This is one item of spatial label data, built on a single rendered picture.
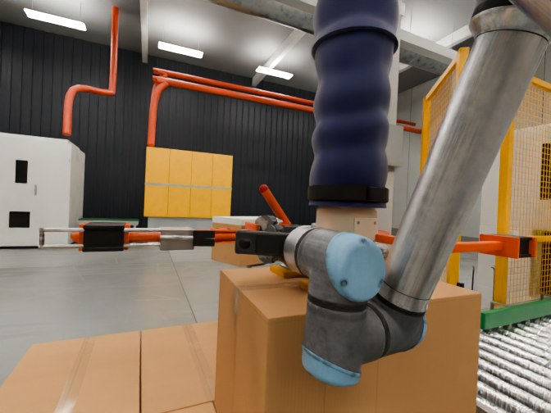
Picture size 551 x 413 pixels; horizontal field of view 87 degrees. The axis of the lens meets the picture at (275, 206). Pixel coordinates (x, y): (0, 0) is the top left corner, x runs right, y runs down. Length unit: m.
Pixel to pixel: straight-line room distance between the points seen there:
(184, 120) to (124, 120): 1.99
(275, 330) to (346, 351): 0.16
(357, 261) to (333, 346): 0.12
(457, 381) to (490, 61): 0.73
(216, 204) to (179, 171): 1.30
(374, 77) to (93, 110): 11.15
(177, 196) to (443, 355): 7.49
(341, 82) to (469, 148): 0.43
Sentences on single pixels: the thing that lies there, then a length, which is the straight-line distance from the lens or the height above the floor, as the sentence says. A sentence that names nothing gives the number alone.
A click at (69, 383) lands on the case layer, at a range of 1.29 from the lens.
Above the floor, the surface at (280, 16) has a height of 4.79.
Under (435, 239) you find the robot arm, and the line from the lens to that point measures 0.50.
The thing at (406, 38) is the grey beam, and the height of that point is 3.14.
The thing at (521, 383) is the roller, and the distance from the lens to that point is 1.53.
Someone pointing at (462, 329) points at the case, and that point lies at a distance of 0.92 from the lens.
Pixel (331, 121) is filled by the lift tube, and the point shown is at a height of 1.37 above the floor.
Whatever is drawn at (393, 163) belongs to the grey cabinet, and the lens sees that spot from 2.30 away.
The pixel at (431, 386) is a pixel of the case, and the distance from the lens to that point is 0.89.
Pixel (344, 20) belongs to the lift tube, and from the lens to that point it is 0.89.
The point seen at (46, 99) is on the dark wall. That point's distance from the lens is 11.97.
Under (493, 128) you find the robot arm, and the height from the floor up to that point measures 1.26.
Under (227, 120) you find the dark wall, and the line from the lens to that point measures 11.97.
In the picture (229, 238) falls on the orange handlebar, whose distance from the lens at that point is 0.68.
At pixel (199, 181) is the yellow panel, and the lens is 8.07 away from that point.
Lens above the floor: 1.15
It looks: level
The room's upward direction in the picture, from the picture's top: 2 degrees clockwise
